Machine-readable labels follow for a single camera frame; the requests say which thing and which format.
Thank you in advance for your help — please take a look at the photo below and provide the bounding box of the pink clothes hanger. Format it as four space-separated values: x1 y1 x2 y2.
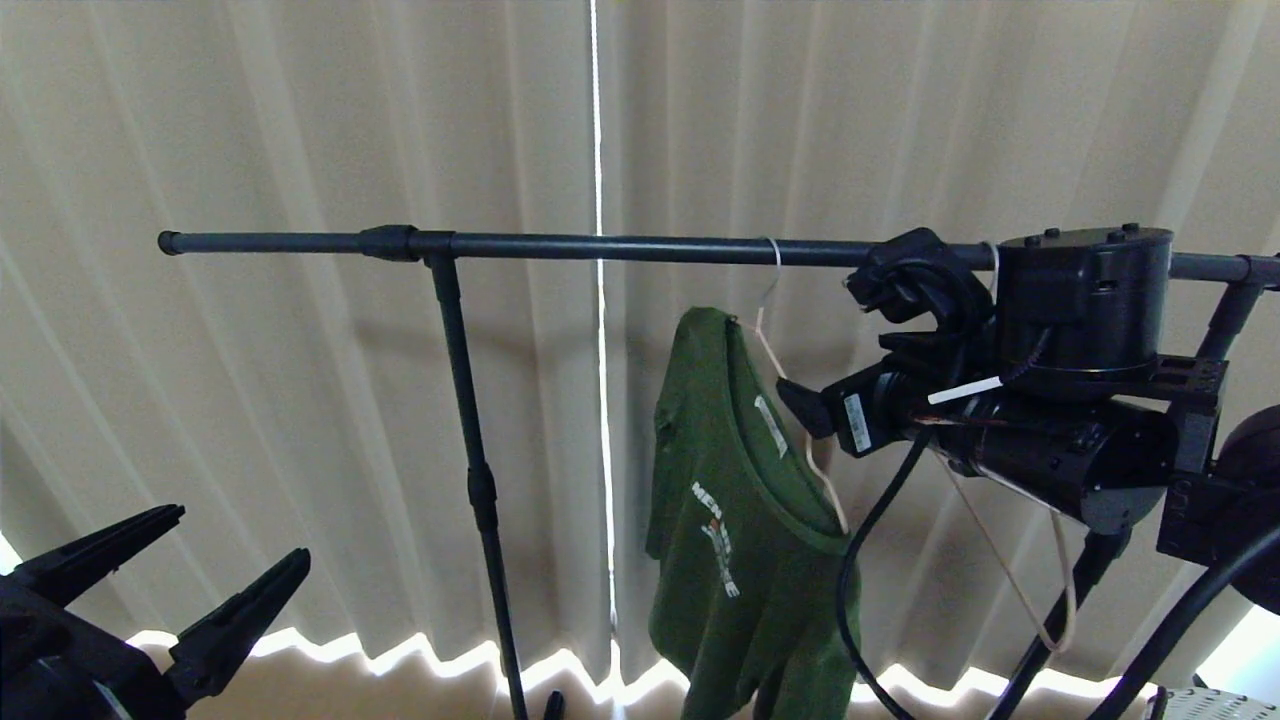
943 240 1080 654
752 238 852 537

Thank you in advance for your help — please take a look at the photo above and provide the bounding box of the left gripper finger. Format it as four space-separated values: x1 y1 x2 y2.
163 547 312 707
8 505 187 608

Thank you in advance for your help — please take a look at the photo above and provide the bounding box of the black clothes rack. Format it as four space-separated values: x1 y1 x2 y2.
158 225 1280 720

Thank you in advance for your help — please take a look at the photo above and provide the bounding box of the beige curtain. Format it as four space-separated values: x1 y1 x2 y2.
0 0 1280 691

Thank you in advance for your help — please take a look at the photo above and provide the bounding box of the white laundry basket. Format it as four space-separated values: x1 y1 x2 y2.
1150 685 1263 720

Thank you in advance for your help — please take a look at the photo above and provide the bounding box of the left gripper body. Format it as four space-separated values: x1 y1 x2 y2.
0 583 193 720

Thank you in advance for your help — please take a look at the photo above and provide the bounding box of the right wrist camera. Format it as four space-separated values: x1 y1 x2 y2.
845 228 993 333

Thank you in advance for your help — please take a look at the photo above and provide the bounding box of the green printed shirt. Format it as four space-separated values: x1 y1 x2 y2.
645 307 863 720

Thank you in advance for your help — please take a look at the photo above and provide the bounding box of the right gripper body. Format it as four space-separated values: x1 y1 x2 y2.
820 358 1183 533

